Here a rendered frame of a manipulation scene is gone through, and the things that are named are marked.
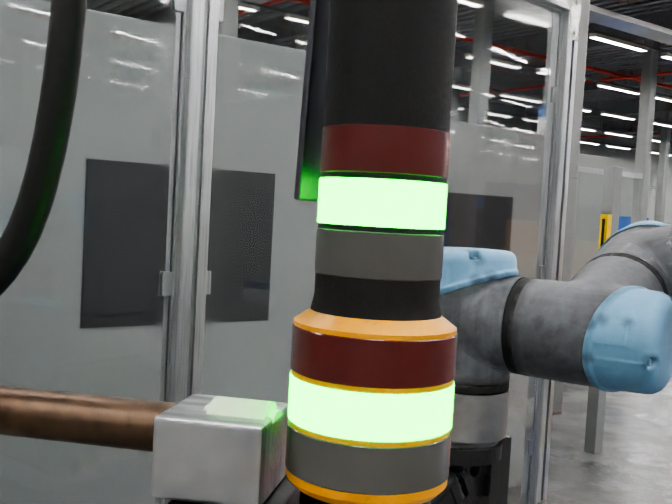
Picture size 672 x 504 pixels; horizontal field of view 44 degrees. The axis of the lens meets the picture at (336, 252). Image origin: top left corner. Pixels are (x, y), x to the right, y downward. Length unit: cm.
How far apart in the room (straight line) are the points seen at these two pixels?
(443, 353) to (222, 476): 7
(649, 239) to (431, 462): 53
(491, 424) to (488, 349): 6
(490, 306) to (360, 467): 43
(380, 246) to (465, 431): 46
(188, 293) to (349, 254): 84
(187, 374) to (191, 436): 83
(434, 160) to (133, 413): 11
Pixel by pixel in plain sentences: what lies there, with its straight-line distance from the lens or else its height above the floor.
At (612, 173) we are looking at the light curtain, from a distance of 601.
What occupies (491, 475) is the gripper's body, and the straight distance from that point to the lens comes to 71.
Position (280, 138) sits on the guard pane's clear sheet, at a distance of 114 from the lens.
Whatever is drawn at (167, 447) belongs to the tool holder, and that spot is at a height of 154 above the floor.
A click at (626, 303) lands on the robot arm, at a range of 61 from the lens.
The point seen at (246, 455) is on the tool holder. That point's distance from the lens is 22.
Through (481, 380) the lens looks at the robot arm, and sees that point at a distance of 65.
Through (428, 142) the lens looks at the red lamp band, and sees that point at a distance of 21.
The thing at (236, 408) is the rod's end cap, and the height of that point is 155.
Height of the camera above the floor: 161
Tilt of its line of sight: 3 degrees down
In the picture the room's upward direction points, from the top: 3 degrees clockwise
